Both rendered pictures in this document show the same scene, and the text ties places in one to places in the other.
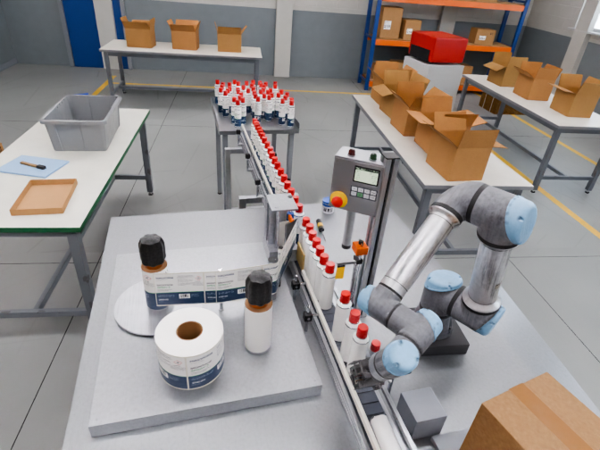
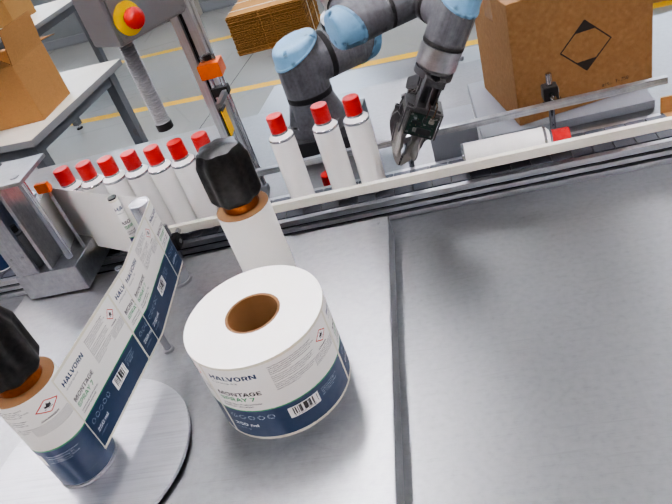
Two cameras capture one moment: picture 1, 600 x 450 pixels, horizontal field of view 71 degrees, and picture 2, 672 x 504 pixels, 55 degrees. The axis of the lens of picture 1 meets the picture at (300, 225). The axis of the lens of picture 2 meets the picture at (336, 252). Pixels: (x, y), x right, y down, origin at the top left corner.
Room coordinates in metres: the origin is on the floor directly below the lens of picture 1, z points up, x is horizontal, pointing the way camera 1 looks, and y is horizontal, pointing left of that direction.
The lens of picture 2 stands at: (0.41, 0.83, 1.56)
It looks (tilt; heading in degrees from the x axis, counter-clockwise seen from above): 35 degrees down; 302
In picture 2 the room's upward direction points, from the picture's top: 20 degrees counter-clockwise
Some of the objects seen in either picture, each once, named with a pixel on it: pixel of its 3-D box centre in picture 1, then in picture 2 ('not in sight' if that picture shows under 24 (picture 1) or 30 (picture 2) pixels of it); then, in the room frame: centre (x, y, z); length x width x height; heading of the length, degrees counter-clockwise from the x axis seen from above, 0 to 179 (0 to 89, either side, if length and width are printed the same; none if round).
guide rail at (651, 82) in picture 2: (371, 364); (385, 143); (0.89, -0.26, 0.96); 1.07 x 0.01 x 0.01; 17
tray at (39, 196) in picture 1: (45, 195); not in sight; (1.95, 1.38, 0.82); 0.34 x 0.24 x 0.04; 15
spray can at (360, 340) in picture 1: (358, 350); (363, 144); (0.91, -0.21, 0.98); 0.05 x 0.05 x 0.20
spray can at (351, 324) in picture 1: (351, 335); (333, 151); (0.97, -0.19, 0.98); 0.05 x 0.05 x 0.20
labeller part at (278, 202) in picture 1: (281, 202); (2, 175); (1.53, 0.08, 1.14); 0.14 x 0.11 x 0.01; 17
